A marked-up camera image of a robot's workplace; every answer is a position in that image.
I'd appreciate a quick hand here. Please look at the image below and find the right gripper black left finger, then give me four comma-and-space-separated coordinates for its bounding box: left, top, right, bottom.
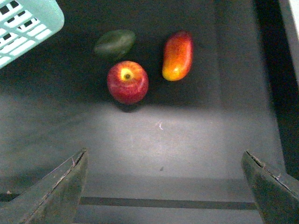
0, 148, 88, 224

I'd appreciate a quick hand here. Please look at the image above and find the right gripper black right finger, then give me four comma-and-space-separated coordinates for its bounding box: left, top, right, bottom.
242, 151, 299, 224

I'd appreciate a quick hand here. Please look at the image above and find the red apple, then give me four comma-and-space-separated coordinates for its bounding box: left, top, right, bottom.
107, 61, 149, 105

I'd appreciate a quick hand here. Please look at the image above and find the light blue plastic basket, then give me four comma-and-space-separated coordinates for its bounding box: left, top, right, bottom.
0, 0, 64, 68

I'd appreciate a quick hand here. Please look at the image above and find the near black display tray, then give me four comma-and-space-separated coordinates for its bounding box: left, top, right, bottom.
0, 0, 299, 224

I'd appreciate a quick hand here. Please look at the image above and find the green avocado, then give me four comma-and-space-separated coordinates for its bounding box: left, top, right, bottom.
93, 29, 136, 60

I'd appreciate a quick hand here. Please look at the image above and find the red orange mango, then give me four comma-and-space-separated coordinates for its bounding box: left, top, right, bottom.
162, 30, 193, 81

